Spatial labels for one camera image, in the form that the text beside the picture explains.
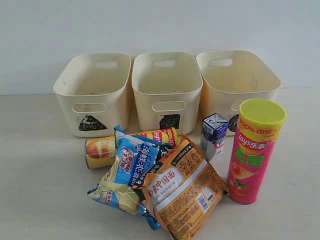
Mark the blue instant noodle bag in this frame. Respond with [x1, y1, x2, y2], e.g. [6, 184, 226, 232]
[87, 125, 174, 230]

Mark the orange instant noodle bag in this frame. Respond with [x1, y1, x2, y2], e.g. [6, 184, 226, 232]
[132, 135, 229, 240]

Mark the middle cream plastic bin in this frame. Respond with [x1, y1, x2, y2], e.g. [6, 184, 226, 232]
[131, 52, 203, 135]

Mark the cream plastic bin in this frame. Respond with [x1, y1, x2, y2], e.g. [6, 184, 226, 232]
[131, 52, 203, 135]
[53, 53, 132, 138]
[195, 50, 281, 136]

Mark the blue white milk carton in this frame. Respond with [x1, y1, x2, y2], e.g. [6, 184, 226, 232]
[200, 113, 229, 161]

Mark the yellow Lays chips can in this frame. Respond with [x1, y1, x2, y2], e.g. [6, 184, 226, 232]
[84, 127, 180, 170]

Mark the left cream plastic bin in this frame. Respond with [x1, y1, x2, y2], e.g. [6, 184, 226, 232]
[53, 53, 132, 138]

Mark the right cream plastic bin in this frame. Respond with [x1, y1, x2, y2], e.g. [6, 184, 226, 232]
[195, 50, 281, 136]

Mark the pink Lays chips can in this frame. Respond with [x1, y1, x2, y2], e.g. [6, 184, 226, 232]
[227, 98, 287, 205]

